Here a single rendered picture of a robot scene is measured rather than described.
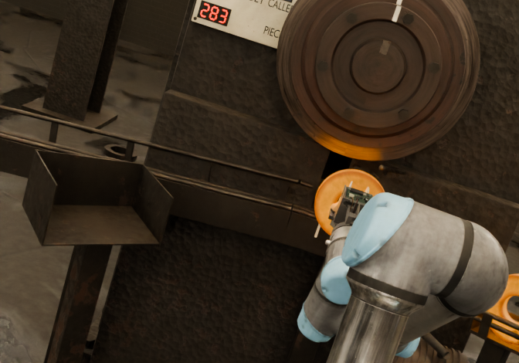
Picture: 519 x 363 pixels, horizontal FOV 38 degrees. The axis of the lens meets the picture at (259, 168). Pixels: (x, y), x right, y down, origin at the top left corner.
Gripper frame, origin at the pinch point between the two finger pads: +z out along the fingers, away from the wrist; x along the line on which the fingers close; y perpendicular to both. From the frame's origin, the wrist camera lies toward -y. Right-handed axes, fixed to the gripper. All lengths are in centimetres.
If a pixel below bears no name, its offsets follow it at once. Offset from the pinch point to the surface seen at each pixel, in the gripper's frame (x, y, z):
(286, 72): 22.9, 12.3, 24.7
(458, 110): -18.2, 16.1, 25.8
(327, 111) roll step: 10.9, 8.3, 19.8
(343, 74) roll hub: 10.2, 18.7, 18.7
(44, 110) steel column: 164, -148, 239
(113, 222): 50, -24, -4
